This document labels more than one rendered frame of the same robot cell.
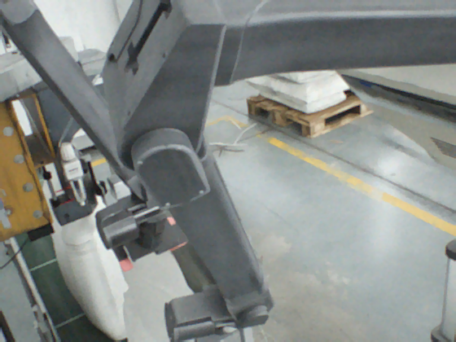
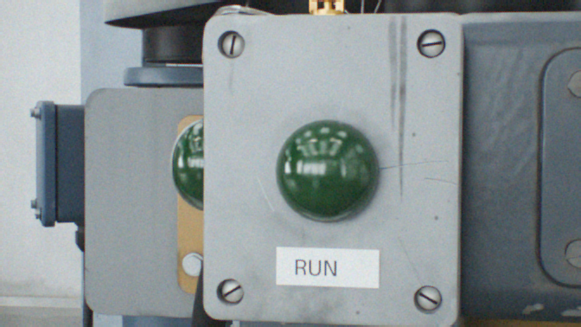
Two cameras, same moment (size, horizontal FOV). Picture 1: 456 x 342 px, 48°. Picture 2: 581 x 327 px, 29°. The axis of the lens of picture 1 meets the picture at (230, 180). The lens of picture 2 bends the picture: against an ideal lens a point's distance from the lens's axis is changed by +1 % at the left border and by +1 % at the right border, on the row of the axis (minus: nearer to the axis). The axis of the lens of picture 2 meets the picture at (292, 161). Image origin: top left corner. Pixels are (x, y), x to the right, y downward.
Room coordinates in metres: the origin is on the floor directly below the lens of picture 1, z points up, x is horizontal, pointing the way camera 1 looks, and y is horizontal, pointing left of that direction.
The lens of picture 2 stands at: (1.43, -0.11, 1.30)
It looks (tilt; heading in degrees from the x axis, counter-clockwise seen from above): 3 degrees down; 128
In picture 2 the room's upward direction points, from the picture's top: straight up
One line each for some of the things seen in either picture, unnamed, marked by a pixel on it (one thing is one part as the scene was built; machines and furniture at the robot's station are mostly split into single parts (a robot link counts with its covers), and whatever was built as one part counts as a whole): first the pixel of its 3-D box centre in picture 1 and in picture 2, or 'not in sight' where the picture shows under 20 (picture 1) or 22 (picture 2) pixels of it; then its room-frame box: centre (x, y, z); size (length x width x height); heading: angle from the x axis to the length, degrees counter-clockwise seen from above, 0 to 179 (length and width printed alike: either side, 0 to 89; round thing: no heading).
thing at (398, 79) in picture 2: not in sight; (338, 166); (1.23, 0.17, 1.29); 0.08 x 0.05 x 0.09; 28
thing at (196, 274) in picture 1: (157, 220); not in sight; (1.79, 0.32, 0.54); 1.05 x 0.02 x 0.41; 28
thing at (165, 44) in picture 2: not in sight; (219, 49); (0.85, 0.55, 1.35); 0.12 x 0.12 x 0.04
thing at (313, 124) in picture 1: (331, 95); not in sight; (4.14, -0.96, 0.07); 1.20 x 0.82 x 0.14; 120
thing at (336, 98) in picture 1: (300, 93); not in sight; (3.95, -0.66, 0.20); 0.66 x 0.44 x 0.12; 28
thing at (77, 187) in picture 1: (77, 189); not in sight; (1.05, 0.35, 1.11); 0.03 x 0.03 x 0.06
